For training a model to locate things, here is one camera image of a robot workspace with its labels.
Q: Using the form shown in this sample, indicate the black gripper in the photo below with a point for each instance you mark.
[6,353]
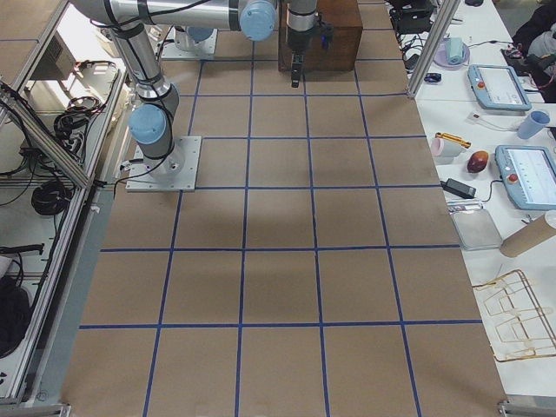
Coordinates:
[297,43]

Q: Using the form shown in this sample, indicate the dark wooden drawer box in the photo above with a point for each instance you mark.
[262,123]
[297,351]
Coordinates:
[338,53]

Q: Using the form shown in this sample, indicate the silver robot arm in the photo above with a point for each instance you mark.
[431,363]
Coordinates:
[151,124]

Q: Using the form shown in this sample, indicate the purple plate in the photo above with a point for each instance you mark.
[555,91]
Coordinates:
[440,57]

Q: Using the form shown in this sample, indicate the teal cup on plate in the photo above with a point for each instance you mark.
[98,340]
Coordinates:
[454,49]

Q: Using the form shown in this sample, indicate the far teach pendant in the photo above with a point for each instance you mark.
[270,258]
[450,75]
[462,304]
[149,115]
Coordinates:
[497,88]

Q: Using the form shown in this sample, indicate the teach pendant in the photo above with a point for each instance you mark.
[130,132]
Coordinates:
[497,88]
[528,173]

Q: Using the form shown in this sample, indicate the red mango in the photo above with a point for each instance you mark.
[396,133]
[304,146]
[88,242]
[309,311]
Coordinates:
[477,162]

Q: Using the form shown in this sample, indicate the black power adapter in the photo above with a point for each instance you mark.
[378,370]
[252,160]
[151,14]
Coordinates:
[457,188]

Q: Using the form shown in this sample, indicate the light blue cup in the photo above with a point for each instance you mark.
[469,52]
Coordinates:
[533,124]

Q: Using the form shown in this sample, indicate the near teach pendant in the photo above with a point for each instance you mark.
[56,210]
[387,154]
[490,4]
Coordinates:
[528,173]

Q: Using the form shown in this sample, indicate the cardboard tube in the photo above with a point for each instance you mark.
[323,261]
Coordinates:
[530,236]

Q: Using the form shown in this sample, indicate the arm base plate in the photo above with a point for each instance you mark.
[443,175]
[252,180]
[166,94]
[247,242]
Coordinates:
[189,43]
[177,172]

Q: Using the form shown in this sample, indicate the aluminium frame post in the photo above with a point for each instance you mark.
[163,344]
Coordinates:
[439,28]

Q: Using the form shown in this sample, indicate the gold wire rack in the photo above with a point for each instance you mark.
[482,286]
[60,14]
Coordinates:
[517,324]

